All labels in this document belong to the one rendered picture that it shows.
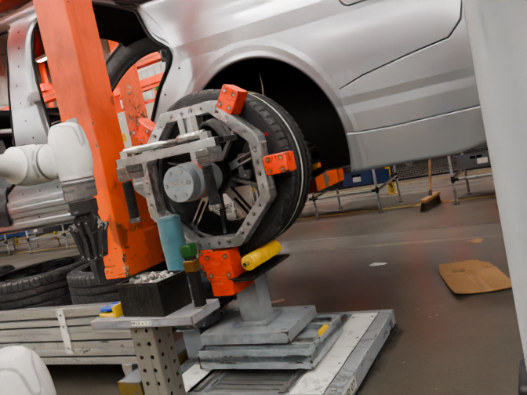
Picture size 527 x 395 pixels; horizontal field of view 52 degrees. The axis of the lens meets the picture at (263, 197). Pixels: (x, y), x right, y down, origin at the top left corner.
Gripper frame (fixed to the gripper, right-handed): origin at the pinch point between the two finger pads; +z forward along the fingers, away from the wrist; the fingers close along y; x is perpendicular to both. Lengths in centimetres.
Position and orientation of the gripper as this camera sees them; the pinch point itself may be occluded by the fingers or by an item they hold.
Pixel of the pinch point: (98, 270)
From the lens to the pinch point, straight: 157.8
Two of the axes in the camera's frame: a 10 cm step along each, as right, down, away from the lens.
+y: 9.0, -1.3, -4.0
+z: 1.9, 9.8, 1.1
